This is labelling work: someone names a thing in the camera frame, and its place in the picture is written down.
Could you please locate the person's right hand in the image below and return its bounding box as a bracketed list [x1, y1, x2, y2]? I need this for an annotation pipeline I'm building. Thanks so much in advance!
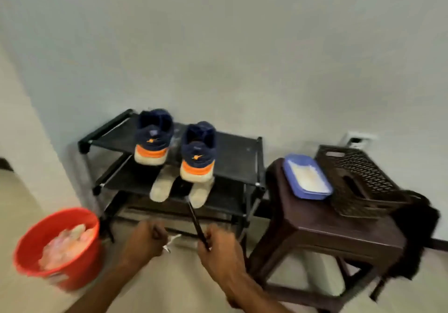
[197, 223, 242, 283]

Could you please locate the person's left hand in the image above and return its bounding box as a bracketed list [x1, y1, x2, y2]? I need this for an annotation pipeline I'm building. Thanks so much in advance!
[122, 219, 169, 266]

